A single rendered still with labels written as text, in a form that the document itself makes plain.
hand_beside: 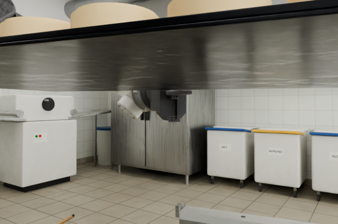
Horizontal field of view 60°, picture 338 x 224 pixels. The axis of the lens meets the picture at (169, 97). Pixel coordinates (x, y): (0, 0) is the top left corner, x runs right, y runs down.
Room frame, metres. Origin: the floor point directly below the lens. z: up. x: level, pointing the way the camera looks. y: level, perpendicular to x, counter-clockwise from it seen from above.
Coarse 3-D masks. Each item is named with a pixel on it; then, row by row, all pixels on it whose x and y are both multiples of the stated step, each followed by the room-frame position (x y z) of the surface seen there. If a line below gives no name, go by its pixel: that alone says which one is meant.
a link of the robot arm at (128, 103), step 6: (126, 96) 0.72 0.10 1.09; (132, 96) 0.68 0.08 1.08; (120, 102) 0.71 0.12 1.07; (126, 102) 0.71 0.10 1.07; (132, 102) 0.71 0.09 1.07; (126, 108) 0.70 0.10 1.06; (132, 108) 0.71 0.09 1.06; (138, 108) 0.71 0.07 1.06; (132, 114) 0.71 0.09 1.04; (138, 114) 0.72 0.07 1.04
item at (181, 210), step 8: (184, 200) 0.48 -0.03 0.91; (176, 208) 0.46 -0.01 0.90; (184, 208) 0.47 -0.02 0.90; (192, 208) 0.47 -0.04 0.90; (200, 208) 0.47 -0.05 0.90; (176, 216) 0.46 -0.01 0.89; (184, 216) 0.45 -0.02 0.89; (192, 216) 0.45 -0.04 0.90; (200, 216) 0.44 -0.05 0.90; (208, 216) 0.44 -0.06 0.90; (216, 216) 0.43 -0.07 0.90; (224, 216) 0.43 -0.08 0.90; (232, 216) 0.43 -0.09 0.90; (240, 216) 0.43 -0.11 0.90; (248, 216) 0.43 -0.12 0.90; (256, 216) 0.43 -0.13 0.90; (264, 216) 0.43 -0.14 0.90
